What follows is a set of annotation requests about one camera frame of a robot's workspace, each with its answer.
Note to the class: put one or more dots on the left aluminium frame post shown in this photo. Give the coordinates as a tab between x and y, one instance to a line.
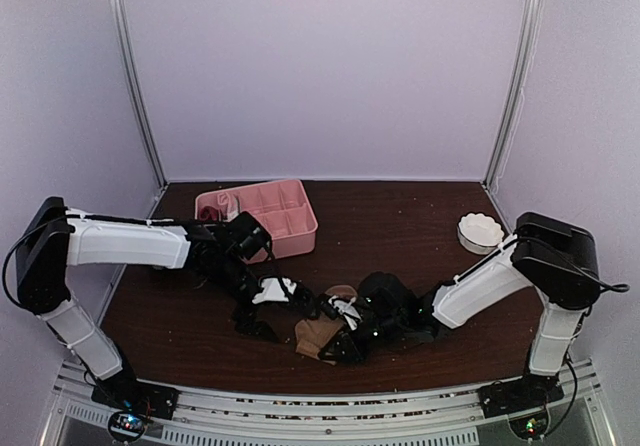
133	84

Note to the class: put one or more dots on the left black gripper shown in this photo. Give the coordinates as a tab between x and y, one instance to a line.
246	319

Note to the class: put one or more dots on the pink patterned sock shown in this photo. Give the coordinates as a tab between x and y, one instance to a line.
228	205

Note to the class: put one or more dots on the dark red rolled sock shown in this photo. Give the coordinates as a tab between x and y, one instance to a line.
211	213

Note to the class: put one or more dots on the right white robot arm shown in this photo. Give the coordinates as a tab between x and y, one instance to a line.
556	258

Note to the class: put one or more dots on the white scalloped bowl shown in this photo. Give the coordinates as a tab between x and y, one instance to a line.
479	234

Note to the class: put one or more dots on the tan ribbed sock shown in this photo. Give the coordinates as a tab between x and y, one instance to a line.
313	334

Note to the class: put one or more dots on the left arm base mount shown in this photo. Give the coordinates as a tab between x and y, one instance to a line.
133	416

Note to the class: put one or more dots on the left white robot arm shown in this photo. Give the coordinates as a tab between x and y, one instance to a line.
59	237

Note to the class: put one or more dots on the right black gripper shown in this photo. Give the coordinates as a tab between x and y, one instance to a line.
356	355

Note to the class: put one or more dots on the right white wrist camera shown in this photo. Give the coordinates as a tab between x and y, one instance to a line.
336	307

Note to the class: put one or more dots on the right aluminium frame post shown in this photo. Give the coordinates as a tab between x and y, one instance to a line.
514	98

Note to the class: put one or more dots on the pink divided organizer tray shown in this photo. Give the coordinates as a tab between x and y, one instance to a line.
282	207

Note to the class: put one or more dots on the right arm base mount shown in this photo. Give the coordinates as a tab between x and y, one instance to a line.
524	402

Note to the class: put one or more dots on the aluminium frame post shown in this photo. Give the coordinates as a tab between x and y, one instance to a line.
514	98
133	84

